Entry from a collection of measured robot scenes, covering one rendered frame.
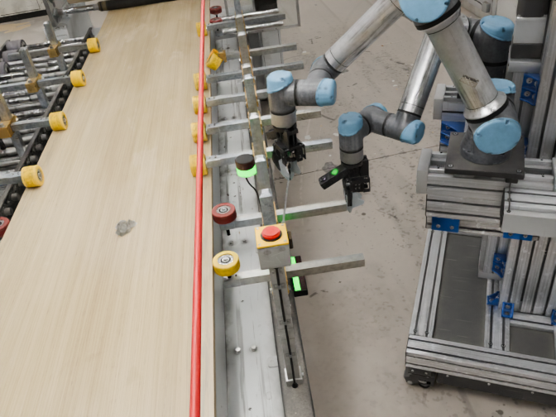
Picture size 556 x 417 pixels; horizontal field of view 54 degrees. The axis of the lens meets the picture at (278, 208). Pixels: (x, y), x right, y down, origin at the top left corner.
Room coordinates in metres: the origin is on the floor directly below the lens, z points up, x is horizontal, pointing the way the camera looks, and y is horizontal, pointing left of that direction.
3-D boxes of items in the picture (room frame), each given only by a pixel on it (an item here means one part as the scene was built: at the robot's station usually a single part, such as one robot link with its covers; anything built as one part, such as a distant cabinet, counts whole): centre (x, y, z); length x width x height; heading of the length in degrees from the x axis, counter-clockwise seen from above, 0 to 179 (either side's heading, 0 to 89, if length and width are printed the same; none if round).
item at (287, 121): (1.45, -0.06, 1.23); 0.08 x 0.08 x 0.05
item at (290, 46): (2.73, -0.03, 0.95); 0.37 x 0.03 x 0.03; 91
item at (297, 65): (2.48, 0.03, 0.95); 0.50 x 0.04 x 0.04; 91
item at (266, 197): (1.19, 0.03, 0.92); 0.04 x 0.04 x 0.48; 1
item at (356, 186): (1.49, -0.26, 0.97); 0.09 x 0.08 x 0.12; 91
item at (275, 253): (0.93, 0.02, 1.18); 0.07 x 0.07 x 0.08; 1
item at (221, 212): (1.48, 0.18, 0.85); 0.08 x 0.08 x 0.11
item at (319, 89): (1.44, -0.16, 1.31); 0.11 x 0.11 x 0.08; 72
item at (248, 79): (1.94, 0.04, 0.93); 0.04 x 0.04 x 0.48; 1
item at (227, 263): (1.23, 0.18, 0.85); 0.08 x 0.08 x 0.11
